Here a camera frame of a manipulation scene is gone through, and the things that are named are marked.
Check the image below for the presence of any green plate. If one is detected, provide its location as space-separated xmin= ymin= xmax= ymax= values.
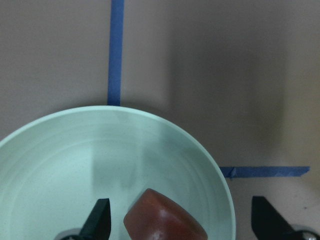
xmin=0 ymin=106 xmax=236 ymax=240

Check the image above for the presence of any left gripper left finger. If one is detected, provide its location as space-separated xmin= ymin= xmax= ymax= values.
xmin=61 ymin=198 xmax=111 ymax=240

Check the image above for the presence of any brown bun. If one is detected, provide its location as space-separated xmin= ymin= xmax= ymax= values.
xmin=123 ymin=188 xmax=208 ymax=240

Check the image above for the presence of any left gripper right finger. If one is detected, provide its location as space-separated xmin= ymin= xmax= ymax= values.
xmin=251 ymin=196 xmax=320 ymax=240

